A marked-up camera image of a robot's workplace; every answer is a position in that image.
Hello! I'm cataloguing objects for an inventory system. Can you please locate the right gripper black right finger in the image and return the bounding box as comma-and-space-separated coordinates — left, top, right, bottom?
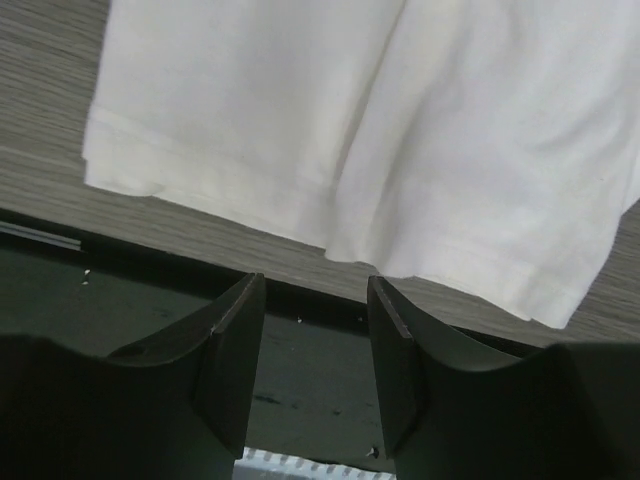
367, 277, 639, 479

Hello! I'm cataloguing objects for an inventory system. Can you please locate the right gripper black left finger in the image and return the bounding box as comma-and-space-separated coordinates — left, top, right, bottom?
1, 274, 266, 479

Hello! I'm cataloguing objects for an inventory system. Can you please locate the white printed t shirt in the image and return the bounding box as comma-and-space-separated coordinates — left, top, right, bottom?
82, 1, 639, 329

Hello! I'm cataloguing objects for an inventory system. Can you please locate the slotted cable duct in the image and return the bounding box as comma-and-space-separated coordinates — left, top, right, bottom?
232, 448, 397, 480

